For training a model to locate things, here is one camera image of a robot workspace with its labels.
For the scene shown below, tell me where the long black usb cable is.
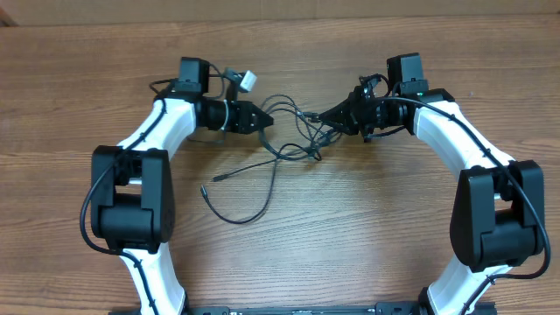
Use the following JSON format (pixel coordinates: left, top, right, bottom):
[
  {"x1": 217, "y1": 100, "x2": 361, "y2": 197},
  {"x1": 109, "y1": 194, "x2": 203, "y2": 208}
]
[{"x1": 199, "y1": 155, "x2": 284, "y2": 226}]

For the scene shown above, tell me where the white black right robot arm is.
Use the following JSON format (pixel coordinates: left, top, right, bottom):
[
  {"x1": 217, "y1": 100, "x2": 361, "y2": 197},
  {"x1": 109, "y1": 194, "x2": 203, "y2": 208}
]
[{"x1": 318, "y1": 52, "x2": 551, "y2": 314}]

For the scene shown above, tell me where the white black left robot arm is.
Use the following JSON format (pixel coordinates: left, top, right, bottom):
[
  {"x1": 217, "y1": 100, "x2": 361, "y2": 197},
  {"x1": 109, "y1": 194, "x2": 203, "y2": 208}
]
[{"x1": 80, "y1": 57, "x2": 273, "y2": 314}]

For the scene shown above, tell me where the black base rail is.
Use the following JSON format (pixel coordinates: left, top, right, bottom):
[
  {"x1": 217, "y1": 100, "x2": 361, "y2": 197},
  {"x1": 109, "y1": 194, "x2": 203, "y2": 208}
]
[{"x1": 108, "y1": 301, "x2": 438, "y2": 315}]

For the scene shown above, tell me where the cardboard back wall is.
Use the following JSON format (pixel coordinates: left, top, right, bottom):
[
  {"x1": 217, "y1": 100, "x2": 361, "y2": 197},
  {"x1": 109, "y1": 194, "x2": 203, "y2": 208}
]
[{"x1": 1, "y1": 0, "x2": 559, "y2": 26}]

